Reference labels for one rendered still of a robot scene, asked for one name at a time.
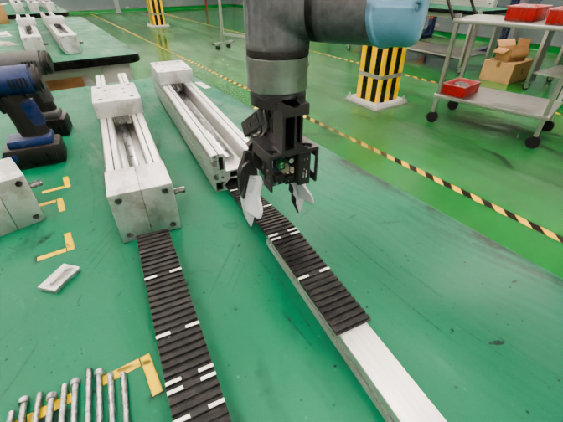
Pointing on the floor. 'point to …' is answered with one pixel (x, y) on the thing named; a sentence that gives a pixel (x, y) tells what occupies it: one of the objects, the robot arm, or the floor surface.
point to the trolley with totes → (471, 90)
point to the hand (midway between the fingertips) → (273, 211)
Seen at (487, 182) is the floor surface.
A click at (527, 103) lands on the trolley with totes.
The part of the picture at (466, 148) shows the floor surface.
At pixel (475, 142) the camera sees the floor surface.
